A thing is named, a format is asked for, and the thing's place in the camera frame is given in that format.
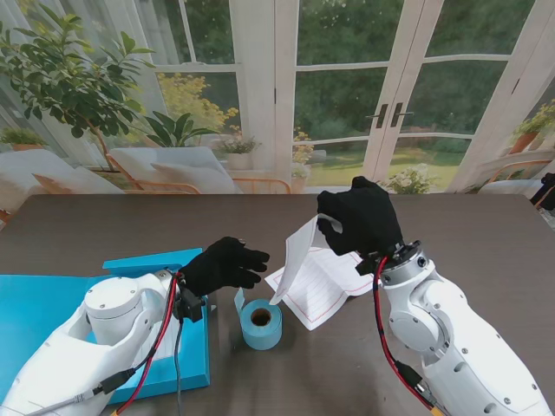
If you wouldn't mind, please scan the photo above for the blue label roll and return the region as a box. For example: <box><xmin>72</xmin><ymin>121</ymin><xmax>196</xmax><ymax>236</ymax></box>
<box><xmin>233</xmin><ymin>288</ymin><xmax>284</xmax><ymax>351</ymax></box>

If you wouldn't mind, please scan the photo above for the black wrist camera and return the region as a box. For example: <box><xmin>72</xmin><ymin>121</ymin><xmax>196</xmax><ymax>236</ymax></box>
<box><xmin>175</xmin><ymin>285</ymin><xmax>207</xmax><ymax>322</ymax></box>
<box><xmin>354</xmin><ymin>253</ymin><xmax>385</xmax><ymax>276</ymax></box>

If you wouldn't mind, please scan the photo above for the blue file box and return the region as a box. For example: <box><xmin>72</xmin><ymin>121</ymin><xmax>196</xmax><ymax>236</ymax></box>
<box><xmin>0</xmin><ymin>247</ymin><xmax>212</xmax><ymax>406</ymax></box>

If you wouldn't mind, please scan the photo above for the grey left camera cable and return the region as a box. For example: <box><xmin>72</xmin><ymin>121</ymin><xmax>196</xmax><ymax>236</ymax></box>
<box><xmin>0</xmin><ymin>302</ymin><xmax>186</xmax><ymax>416</ymax></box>

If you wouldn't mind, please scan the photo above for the black right camera cable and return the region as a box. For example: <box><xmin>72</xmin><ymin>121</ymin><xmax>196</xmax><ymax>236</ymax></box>
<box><xmin>398</xmin><ymin>361</ymin><xmax>447</xmax><ymax>416</ymax></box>

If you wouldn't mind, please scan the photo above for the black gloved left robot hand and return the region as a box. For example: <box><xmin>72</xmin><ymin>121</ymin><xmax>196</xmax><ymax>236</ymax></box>
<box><xmin>178</xmin><ymin>236</ymin><xmax>271</xmax><ymax>300</ymax></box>

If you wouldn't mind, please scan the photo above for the black stand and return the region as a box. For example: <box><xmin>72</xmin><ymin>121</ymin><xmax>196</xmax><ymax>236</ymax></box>
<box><xmin>529</xmin><ymin>172</ymin><xmax>555</xmax><ymax>212</ymax></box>

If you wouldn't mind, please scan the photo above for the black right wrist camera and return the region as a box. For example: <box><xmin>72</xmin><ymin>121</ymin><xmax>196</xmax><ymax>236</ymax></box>
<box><xmin>354</xmin><ymin>253</ymin><xmax>385</xmax><ymax>276</ymax></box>

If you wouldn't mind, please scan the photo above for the printed garden window backdrop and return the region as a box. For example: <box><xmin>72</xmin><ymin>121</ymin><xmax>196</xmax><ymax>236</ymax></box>
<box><xmin>0</xmin><ymin>0</ymin><xmax>555</xmax><ymax>196</ymax></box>

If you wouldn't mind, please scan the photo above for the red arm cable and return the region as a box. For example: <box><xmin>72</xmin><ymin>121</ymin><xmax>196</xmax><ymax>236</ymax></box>
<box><xmin>372</xmin><ymin>255</ymin><xmax>439</xmax><ymax>413</ymax></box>
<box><xmin>114</xmin><ymin>272</ymin><xmax>183</xmax><ymax>415</ymax></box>

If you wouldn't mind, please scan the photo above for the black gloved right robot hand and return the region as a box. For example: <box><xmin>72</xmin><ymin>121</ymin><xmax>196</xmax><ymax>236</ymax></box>
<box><xmin>316</xmin><ymin>176</ymin><xmax>404</xmax><ymax>257</ymax></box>

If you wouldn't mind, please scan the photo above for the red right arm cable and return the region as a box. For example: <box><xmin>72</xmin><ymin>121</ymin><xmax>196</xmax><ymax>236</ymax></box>
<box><xmin>372</xmin><ymin>255</ymin><xmax>439</xmax><ymax>413</ymax></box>

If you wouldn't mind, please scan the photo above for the red left arm cable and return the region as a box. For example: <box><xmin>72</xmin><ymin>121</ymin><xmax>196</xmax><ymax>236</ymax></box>
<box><xmin>114</xmin><ymin>272</ymin><xmax>183</xmax><ymax>415</ymax></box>

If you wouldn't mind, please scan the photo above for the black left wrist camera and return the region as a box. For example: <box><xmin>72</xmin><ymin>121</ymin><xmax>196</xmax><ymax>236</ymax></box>
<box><xmin>175</xmin><ymin>285</ymin><xmax>207</xmax><ymax>322</ymax></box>

